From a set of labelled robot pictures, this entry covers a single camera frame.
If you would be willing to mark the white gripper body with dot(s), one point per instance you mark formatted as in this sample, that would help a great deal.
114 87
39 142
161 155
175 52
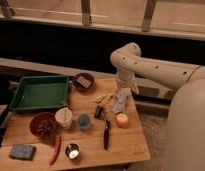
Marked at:
128 82

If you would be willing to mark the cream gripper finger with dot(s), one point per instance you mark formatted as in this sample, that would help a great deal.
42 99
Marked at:
128 95
122 94

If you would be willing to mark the blue sponge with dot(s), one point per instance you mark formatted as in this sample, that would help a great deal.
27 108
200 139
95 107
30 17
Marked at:
22 151

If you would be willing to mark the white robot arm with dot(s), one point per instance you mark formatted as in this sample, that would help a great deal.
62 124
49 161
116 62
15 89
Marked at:
185 133

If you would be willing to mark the brown bowl with sponge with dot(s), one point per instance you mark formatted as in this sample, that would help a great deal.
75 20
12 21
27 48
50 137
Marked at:
83 81

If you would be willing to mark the blue plastic cup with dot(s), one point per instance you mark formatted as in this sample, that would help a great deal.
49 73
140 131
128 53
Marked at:
84 122

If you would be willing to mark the white plastic cup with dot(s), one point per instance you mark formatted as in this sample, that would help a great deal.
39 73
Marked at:
64 117

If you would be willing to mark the small metal cup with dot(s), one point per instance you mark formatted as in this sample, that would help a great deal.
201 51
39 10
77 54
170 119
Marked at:
72 151

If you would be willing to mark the light blue cloth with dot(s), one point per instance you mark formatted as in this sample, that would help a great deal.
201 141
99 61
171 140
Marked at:
120 105

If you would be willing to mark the yellow banana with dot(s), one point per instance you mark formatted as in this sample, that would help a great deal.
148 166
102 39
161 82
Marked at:
103 99

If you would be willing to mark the orange fruit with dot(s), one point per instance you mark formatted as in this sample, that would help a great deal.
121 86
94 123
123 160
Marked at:
122 120

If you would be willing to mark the small black object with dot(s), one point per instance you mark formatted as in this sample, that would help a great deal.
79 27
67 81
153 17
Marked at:
98 112

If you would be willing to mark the wooden table board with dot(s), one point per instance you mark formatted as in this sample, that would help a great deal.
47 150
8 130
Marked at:
125 145

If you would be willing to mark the red chili pepper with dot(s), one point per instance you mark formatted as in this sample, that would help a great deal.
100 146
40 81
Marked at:
56 149

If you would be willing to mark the red bowl with food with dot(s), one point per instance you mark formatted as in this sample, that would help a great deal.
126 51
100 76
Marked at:
43 125

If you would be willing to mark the green plastic tray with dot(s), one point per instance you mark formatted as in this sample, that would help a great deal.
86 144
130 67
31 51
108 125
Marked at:
40 93

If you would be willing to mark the black handled knife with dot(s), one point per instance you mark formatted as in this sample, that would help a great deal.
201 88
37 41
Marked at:
106 134

